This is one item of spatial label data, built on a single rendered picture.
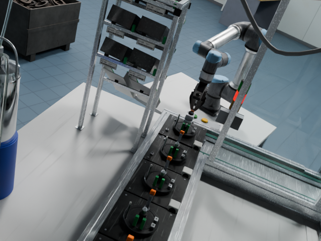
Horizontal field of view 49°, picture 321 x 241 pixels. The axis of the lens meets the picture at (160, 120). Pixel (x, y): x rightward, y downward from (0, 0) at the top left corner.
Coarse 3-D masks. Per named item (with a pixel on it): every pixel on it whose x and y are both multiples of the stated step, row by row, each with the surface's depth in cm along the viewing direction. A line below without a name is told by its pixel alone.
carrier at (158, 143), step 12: (156, 144) 177; (168, 144) 177; (180, 144) 183; (144, 156) 166; (156, 156) 169; (180, 156) 171; (192, 156) 178; (168, 168) 164; (180, 168) 167; (192, 168) 169
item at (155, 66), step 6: (132, 54) 168; (138, 54) 168; (144, 54) 167; (132, 60) 168; (138, 60) 168; (144, 60) 167; (150, 60) 166; (156, 60) 166; (138, 66) 168; (144, 66) 167; (150, 66) 166; (156, 66) 170; (150, 72) 166; (162, 72) 182
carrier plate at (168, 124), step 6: (168, 120) 200; (180, 120) 204; (162, 126) 193; (168, 126) 195; (198, 126) 205; (162, 132) 188; (168, 132) 190; (174, 132) 192; (198, 132) 199; (204, 132) 201; (168, 138) 187; (174, 138) 187; (186, 138) 190; (192, 138) 192; (198, 138) 194; (186, 144) 185; (192, 144) 187
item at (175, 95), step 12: (144, 84) 255; (168, 84) 267; (180, 84) 273; (192, 84) 280; (168, 96) 250; (180, 96) 256; (156, 108) 231; (168, 108) 236; (180, 108) 241; (228, 108) 262
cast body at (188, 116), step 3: (189, 111) 190; (192, 111) 191; (186, 114) 188; (189, 114) 189; (192, 114) 189; (186, 117) 189; (189, 117) 188; (192, 117) 188; (183, 120) 190; (186, 120) 189; (189, 120) 190; (192, 120) 189; (186, 123) 188; (189, 123) 190; (186, 126) 189
